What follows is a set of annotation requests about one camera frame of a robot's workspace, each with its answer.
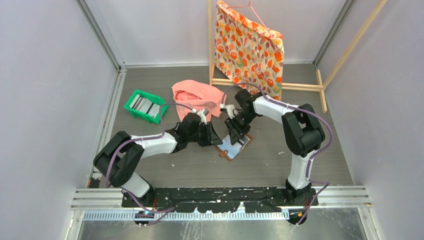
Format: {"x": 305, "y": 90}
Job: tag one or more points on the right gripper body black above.
{"x": 241, "y": 122}

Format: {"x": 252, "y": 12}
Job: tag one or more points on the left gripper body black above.
{"x": 201, "y": 134}

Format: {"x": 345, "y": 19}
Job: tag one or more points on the grey credit card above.
{"x": 242, "y": 142}

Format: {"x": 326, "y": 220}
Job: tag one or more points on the brown leather card holder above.
{"x": 228, "y": 151}

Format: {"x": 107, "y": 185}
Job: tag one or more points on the green card tray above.
{"x": 154, "y": 98}

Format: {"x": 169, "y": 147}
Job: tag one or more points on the stack of cards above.
{"x": 142, "y": 107}

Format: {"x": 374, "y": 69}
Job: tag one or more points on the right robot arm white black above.
{"x": 302, "y": 130}

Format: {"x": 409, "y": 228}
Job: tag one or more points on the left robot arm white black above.
{"x": 118, "y": 159}

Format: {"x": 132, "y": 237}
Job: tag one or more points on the pink cloth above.
{"x": 198, "y": 96}

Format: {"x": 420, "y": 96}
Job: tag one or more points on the floral fabric bag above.
{"x": 248, "y": 53}

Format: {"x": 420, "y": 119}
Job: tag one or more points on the pink hanger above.
{"x": 249, "y": 5}

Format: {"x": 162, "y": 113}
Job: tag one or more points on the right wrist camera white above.
{"x": 229, "y": 109}

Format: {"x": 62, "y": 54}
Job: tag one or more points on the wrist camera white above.
{"x": 203, "y": 115}
{"x": 229, "y": 109}

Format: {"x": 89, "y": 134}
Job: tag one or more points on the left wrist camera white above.
{"x": 203, "y": 115}

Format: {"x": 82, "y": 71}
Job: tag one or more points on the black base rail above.
{"x": 268, "y": 199}

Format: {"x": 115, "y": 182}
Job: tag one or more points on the wooden rack frame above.
{"x": 321, "y": 85}

